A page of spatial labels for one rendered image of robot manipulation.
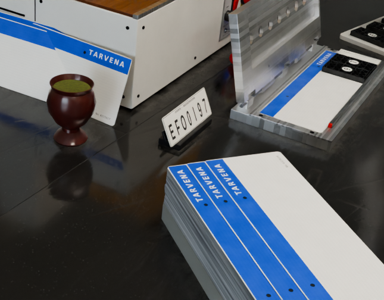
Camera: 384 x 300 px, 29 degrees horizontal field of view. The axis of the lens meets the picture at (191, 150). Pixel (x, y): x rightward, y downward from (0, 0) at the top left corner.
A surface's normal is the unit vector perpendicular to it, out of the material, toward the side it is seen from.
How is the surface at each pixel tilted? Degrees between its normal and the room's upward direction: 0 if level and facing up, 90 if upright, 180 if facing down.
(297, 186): 0
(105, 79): 69
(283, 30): 76
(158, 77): 90
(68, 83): 0
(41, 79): 63
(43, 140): 0
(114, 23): 90
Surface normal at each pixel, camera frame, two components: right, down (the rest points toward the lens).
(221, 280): -0.92, 0.11
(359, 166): 0.11, -0.86
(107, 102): -0.46, 0.05
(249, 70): 0.88, 0.11
